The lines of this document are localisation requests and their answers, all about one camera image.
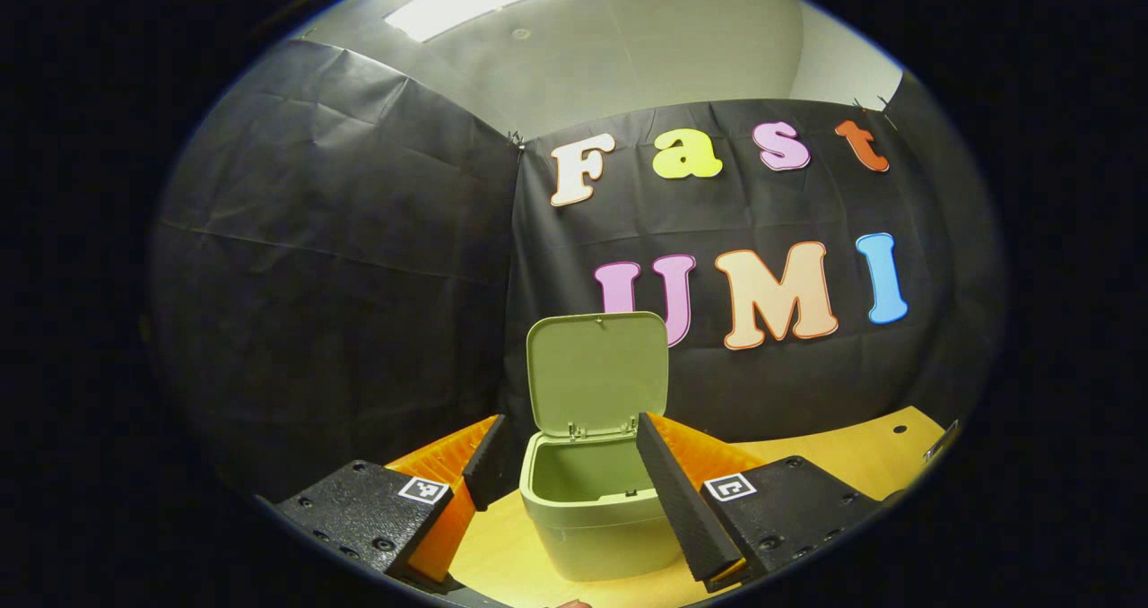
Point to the black backdrop cloth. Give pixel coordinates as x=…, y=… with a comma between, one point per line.
x=341, y=276

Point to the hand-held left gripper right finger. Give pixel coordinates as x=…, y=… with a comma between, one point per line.
x=682, y=509

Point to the wooden desktop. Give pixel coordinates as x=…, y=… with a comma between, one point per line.
x=852, y=456

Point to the pale green desktop garbage bin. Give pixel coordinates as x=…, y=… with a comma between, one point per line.
x=592, y=527

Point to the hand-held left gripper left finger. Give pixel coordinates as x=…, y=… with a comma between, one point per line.
x=489, y=464

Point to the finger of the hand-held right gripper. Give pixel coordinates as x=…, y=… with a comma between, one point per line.
x=942, y=442

